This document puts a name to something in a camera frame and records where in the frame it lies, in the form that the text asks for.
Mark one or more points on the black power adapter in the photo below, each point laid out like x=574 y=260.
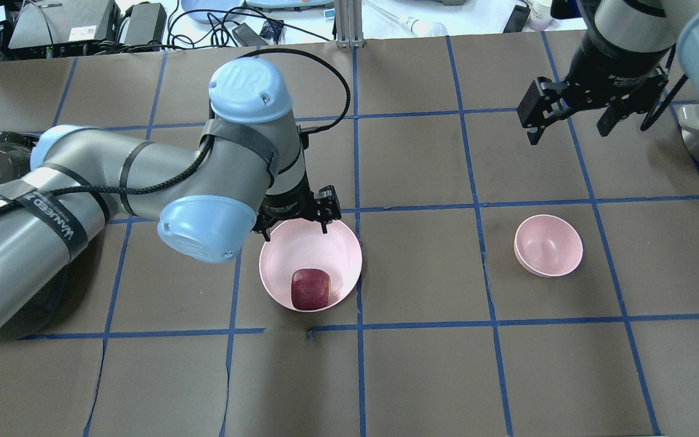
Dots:
x=518 y=19

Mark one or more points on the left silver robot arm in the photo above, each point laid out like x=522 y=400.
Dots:
x=247 y=174

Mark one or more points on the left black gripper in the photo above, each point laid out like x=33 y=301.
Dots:
x=286 y=205

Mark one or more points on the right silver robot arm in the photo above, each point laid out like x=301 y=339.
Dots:
x=645 y=27

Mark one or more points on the black computer box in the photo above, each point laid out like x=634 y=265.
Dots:
x=58 y=24

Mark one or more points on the blue plate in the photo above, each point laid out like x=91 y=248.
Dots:
x=199 y=10

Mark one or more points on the aluminium frame post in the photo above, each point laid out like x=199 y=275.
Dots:
x=348 y=24

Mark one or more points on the pink plate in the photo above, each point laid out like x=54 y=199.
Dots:
x=299 y=244

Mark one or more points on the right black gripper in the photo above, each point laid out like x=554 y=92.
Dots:
x=610 y=73

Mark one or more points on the red apple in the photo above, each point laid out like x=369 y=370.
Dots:
x=310 y=289

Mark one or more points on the pink bowl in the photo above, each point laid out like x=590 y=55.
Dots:
x=547 y=246

